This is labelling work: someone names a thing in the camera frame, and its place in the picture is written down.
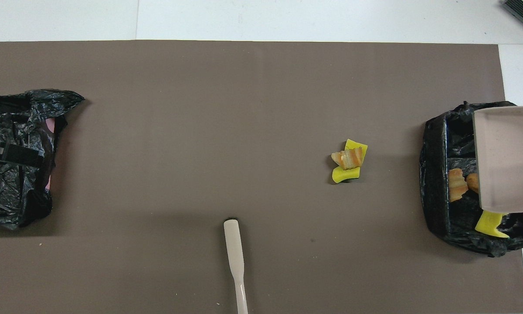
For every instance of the beige hand brush black bristles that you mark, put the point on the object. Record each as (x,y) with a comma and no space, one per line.
(234,248)

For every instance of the yellow sponge piece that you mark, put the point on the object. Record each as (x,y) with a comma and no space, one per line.
(346,175)
(357,145)

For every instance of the striped toy croissant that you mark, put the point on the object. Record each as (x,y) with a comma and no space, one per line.
(348,158)

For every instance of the pale toy pastry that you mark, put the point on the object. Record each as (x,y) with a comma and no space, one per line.
(457,183)

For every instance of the brown toy bread roll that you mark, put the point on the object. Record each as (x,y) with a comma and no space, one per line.
(473,182)

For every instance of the yellow and green sponge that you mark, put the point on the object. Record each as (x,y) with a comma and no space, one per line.
(489,223)

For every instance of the beige plastic dustpan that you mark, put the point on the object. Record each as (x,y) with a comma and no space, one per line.
(510,161)

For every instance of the pink bin with black bag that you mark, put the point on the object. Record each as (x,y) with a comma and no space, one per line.
(26,117)

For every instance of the bin lined with black bag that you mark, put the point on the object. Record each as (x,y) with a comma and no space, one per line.
(433,209)

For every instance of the brown table mat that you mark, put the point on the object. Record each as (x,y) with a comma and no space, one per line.
(200,131)

